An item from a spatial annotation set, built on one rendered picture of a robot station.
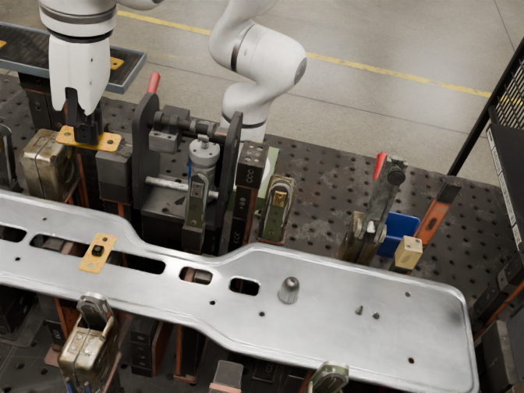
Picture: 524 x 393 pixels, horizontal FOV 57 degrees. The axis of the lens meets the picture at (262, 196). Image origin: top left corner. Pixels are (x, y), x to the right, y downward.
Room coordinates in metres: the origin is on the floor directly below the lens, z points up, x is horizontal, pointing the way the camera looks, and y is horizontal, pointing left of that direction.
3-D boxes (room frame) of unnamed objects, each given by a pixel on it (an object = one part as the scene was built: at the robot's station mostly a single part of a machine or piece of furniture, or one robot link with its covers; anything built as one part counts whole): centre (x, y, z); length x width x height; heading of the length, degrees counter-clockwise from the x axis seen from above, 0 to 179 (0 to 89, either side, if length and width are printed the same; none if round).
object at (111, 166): (0.70, 0.29, 0.89); 0.13 x 0.11 x 0.38; 178
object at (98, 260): (0.50, 0.26, 1.01); 0.08 x 0.04 x 0.01; 178
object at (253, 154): (0.71, 0.03, 0.91); 0.07 x 0.05 x 0.42; 178
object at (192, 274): (0.49, 0.08, 0.84); 0.12 x 0.05 x 0.29; 178
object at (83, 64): (0.52, 0.25, 1.37); 0.10 x 0.07 x 0.11; 5
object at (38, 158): (0.66, 0.42, 0.89); 0.13 x 0.11 x 0.38; 178
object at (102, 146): (0.52, 0.26, 1.25); 0.08 x 0.04 x 0.01; 95
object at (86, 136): (0.49, 0.25, 1.28); 0.03 x 0.03 x 0.07; 5
